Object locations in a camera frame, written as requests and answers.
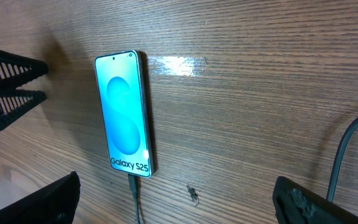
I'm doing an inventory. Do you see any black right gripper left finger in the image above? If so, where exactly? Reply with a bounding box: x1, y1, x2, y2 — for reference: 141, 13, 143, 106
0, 171, 80, 224

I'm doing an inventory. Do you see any smartphone with teal screen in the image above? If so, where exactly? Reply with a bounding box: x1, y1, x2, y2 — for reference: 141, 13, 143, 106
94, 50, 154, 178

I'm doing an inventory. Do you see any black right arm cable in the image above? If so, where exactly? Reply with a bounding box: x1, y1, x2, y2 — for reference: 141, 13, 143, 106
325, 107, 358, 203

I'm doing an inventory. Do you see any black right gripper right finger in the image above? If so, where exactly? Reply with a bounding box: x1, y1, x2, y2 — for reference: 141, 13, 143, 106
272, 176, 358, 224

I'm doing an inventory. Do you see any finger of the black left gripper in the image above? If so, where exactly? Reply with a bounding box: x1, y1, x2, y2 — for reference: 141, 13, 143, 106
0, 50, 49, 92
0, 90, 47, 131

